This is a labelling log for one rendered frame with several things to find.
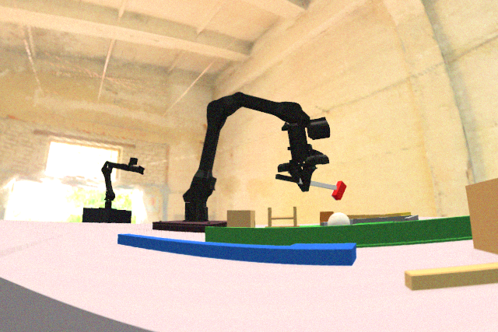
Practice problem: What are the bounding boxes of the white ball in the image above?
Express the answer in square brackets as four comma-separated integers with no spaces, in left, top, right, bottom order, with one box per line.
[328,212,350,225]

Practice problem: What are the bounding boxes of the tan rectangular bar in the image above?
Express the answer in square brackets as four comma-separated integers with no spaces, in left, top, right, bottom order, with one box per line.
[404,262,498,291]

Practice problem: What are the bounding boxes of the red putter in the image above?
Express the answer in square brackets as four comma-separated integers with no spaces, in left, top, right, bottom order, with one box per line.
[275,174,346,201]

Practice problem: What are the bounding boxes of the tan rectangular block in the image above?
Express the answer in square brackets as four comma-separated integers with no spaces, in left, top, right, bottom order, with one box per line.
[227,210,255,228]
[465,178,498,255]

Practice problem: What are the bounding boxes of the blue flat bar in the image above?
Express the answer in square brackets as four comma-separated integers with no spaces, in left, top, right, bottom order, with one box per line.
[117,233,357,267]

